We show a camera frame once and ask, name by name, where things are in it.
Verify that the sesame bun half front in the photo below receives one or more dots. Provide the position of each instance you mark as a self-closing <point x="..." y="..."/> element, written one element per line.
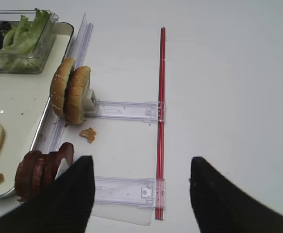
<point x="59" y="84"/>

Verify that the clear plastic salad container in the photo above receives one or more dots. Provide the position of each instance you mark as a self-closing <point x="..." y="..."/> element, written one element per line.
<point x="47" y="40"/>

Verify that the metal baking tray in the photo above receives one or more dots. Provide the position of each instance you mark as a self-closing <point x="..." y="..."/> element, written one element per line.
<point x="23" y="103"/>

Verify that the white bun pusher block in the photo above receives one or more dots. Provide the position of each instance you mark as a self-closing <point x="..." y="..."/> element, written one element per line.
<point x="89" y="103"/>

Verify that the clear bun pusher rail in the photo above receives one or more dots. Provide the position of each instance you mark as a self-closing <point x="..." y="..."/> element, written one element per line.
<point x="140" y="111"/>

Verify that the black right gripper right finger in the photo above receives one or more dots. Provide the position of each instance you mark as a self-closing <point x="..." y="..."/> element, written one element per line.
<point x="221" y="207"/>

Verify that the brown crumb on table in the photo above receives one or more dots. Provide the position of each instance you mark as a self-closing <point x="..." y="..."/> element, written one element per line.
<point x="89" y="134"/>

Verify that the white meat pusher block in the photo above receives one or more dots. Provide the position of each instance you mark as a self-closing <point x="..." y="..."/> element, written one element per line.
<point x="63" y="167"/>

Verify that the sesame bun half rear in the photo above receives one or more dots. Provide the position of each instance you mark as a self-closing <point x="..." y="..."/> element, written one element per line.
<point x="77" y="85"/>

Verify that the sesame bun half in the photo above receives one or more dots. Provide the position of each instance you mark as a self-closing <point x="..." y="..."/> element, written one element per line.
<point x="59" y="84"/>
<point x="77" y="85"/>

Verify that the red right shelf strip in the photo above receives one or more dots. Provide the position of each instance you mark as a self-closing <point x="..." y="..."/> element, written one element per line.
<point x="159" y="211"/>

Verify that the clear meat pusher rail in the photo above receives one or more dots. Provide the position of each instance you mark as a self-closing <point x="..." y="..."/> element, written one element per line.
<point x="141" y="192"/>

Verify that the clear right divider wall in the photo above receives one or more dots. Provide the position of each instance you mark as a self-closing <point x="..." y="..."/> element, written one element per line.
<point x="51" y="126"/>

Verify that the green lettuce leaves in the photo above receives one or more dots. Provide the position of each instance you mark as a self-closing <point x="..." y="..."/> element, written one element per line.
<point x="20" y="42"/>

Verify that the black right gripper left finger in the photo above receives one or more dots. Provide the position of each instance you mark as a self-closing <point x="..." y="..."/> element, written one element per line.
<point x="64" y="207"/>

